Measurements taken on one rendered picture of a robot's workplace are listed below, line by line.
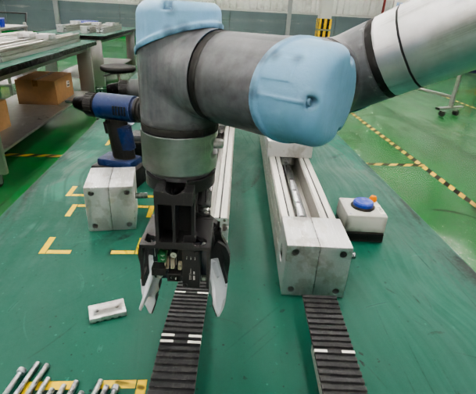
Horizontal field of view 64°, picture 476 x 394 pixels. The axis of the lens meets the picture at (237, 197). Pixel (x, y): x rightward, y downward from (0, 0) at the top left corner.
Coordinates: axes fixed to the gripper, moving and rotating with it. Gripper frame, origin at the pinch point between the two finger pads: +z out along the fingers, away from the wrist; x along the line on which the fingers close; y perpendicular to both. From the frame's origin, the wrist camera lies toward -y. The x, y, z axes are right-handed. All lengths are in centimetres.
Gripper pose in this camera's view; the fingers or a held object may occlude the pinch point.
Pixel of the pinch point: (185, 303)
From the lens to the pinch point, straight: 52.3
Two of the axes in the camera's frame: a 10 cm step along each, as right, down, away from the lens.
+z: -0.5, 9.0, 4.4
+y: -0.1, 4.4, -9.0
